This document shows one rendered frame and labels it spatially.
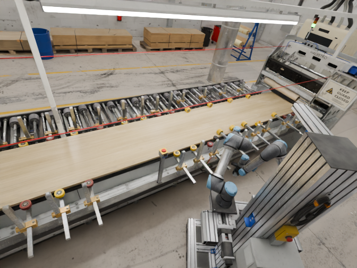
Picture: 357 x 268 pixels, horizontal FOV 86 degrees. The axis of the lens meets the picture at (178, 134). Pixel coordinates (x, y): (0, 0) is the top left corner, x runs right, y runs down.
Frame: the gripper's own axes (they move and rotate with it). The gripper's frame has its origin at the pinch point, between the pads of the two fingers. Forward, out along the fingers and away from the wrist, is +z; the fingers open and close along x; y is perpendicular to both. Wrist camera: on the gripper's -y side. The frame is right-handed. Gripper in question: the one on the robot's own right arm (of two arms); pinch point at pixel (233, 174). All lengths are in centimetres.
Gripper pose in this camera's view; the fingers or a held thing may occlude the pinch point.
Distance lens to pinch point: 243.6
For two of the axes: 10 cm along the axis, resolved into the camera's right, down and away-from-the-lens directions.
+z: -1.5, 7.5, 6.5
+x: 8.5, -2.4, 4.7
